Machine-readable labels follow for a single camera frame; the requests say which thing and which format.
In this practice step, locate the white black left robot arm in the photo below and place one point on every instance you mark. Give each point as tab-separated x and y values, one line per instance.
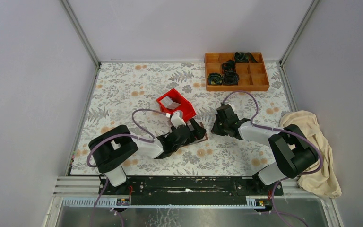
110	150

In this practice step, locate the dark floral rolled cloth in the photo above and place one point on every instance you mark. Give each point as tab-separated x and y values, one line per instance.
215	79

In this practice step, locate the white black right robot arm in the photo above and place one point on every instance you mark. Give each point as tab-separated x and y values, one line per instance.
291	150

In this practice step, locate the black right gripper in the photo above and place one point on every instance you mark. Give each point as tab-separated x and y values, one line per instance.
215	129

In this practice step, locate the wooden compartment tray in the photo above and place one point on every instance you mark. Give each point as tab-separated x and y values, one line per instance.
253	76

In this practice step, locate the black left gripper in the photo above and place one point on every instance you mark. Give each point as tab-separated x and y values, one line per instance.
197	133

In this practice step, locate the red plastic bin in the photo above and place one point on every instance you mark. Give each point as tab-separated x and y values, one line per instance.
185	105

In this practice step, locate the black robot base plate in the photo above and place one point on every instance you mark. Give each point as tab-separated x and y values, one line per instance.
189	190

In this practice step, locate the beige crumpled cloth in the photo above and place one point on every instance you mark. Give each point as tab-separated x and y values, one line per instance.
323	182

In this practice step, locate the stack of credit cards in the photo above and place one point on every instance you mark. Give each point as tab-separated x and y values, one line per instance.
168	103

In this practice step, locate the brown leather card holder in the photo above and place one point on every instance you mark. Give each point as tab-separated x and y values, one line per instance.
197	133

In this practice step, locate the floral patterned table mat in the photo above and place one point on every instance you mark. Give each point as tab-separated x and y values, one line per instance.
126	93

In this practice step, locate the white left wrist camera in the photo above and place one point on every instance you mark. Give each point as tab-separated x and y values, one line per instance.
176	118

